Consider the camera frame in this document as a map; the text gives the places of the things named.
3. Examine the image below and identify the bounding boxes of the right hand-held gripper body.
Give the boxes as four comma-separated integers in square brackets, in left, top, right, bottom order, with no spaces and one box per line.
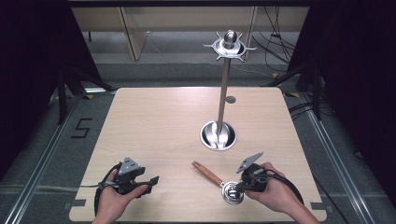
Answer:
[235,151,269,193]

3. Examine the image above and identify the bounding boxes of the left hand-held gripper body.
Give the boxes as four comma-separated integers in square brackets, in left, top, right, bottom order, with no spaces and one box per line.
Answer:
[113,156,147,196]

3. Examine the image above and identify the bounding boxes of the person's right hand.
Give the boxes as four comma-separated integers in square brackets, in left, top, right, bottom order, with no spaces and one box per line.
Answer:
[244,161,303,216]

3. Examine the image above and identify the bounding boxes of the person's left hand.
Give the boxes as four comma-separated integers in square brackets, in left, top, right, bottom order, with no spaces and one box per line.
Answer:
[92,181,149,220]

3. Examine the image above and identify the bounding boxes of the metal utensil rack stand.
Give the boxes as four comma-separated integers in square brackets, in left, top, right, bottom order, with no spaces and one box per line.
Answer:
[199,29,258,152]

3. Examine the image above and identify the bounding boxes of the black metal stand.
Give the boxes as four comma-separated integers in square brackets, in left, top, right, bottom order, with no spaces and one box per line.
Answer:
[261,60,325,121]
[55,60,117,126]

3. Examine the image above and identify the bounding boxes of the dark curtain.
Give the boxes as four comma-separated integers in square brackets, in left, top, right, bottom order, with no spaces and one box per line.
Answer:
[0,0,106,183]
[286,0,396,206]

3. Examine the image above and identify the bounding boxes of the light wooden cabinet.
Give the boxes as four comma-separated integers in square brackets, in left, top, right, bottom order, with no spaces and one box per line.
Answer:
[70,6,310,63]

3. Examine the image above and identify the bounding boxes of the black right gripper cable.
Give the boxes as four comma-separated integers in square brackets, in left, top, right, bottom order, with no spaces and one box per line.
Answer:
[254,172,305,205]

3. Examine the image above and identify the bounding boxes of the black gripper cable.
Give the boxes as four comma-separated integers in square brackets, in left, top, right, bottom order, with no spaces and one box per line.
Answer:
[92,161,123,217]
[254,172,305,205]

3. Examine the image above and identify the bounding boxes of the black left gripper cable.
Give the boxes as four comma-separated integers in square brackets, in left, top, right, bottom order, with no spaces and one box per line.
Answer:
[92,161,123,217]

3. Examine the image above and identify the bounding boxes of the black floor cable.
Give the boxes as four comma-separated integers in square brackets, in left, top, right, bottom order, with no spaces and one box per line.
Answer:
[312,176,351,224]

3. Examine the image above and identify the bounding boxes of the aluminium floor rail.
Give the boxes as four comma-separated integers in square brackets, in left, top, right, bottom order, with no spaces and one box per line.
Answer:
[297,92,373,224]
[2,91,84,224]

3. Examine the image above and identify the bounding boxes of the black cables beside table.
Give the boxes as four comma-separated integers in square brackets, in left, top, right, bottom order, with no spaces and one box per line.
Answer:
[287,101,316,121]

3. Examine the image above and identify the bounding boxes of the black floor cables bundle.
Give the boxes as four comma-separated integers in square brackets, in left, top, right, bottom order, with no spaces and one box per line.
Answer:
[250,6,297,64]

